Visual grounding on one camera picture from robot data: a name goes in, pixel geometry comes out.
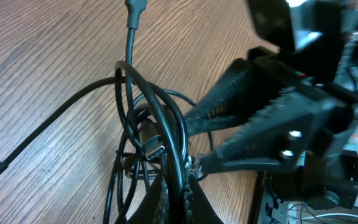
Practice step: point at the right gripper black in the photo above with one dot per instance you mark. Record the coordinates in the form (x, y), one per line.
(302, 114)

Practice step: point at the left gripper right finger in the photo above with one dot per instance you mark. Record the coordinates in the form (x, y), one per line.
(198, 209)

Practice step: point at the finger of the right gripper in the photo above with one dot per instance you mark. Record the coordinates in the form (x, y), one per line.
(245, 93)

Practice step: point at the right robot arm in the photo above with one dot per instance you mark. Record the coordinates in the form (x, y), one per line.
(321, 183)

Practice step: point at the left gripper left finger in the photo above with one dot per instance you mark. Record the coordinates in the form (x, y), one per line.
(154, 207)

